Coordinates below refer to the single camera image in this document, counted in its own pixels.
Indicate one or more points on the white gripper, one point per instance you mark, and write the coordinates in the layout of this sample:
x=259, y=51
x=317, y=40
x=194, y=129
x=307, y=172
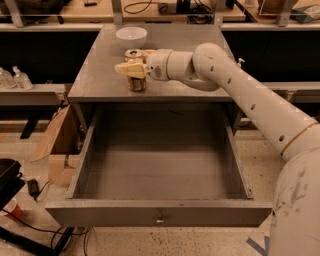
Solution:
x=158, y=64

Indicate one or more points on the orange soda can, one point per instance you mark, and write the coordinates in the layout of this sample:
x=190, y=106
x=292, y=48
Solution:
x=135, y=56

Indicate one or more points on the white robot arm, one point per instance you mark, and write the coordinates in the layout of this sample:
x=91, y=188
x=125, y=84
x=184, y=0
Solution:
x=295, y=227

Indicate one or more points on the grey open top drawer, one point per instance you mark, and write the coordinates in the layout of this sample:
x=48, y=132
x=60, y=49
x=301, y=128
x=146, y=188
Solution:
x=159, y=165

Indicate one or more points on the white ceramic bowl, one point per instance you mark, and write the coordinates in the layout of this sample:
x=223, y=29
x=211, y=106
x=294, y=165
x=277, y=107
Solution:
x=131, y=37

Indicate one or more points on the grey wooden cabinet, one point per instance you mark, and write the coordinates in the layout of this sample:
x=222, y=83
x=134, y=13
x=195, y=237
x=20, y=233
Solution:
x=98, y=82

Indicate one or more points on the small white pump bottle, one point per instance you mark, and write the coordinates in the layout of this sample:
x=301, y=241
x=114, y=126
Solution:
x=241, y=63

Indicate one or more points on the brown cardboard box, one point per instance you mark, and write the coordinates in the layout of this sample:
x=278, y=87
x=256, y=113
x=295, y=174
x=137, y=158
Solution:
x=58, y=146

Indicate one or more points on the clear sanitizer bottle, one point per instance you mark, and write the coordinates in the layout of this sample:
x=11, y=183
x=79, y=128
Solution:
x=6, y=79
x=22, y=80

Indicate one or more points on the black power adapter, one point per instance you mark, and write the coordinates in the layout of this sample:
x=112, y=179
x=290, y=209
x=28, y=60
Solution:
x=33, y=188

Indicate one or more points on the black bin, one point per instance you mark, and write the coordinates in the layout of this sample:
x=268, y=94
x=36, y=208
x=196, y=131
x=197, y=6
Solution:
x=10, y=180

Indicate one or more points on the red plastic cup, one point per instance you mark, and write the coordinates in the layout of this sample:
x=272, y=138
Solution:
x=12, y=210

